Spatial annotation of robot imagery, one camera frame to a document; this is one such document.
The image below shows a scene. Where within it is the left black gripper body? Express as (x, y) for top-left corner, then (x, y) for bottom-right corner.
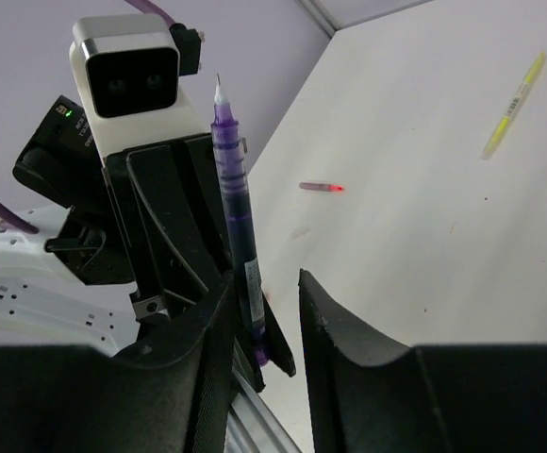
(103, 134), (232, 320)

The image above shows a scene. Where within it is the yellow highlighter pen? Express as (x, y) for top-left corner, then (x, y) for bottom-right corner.
(481, 52), (547, 160)

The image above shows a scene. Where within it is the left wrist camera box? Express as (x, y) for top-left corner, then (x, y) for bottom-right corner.
(69, 13), (206, 160)

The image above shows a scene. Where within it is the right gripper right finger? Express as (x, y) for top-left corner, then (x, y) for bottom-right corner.
(299, 271), (547, 452)

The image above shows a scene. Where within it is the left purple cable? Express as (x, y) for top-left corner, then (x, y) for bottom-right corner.
(0, 0), (175, 236)

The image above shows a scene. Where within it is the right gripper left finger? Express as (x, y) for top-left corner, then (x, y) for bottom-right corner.
(0, 274), (235, 452)

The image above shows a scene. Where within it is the purple ink pen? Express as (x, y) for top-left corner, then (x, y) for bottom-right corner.
(211, 77), (269, 366)

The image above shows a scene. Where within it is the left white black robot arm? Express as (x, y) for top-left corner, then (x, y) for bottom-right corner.
(0, 96), (296, 390)

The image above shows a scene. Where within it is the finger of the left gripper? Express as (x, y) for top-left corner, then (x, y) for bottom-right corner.
(227, 282), (296, 392)

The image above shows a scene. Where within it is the pink transparent pen cap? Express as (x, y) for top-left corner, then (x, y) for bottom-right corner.
(299, 181), (344, 193)

